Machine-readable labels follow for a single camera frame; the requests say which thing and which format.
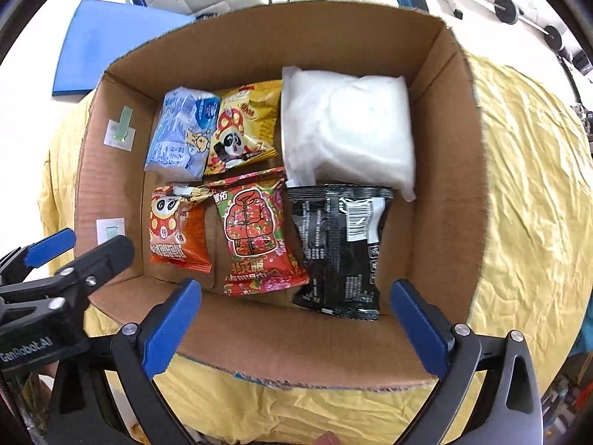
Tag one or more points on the black snack bag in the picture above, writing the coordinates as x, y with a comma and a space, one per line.
339, 228

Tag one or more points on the barbell on floor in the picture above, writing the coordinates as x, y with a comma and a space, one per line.
510, 13

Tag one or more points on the yellow panda snack bag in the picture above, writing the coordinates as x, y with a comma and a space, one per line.
245, 128

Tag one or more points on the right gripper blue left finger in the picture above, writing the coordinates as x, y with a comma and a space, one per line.
82, 409

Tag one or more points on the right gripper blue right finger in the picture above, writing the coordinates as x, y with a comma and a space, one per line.
507, 409

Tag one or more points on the blue tissue pack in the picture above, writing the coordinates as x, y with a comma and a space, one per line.
180, 145

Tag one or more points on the white soft packet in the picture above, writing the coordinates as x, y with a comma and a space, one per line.
343, 128

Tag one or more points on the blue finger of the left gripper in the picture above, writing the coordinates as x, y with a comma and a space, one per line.
92, 270
50, 247

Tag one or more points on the orange panda snack bag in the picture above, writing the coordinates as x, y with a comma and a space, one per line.
177, 227

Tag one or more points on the blue foam mat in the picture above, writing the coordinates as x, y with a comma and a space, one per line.
99, 33

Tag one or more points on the yellow tablecloth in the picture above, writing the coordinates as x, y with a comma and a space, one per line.
499, 236

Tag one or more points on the red floral snack bag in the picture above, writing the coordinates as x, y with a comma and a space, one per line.
252, 214

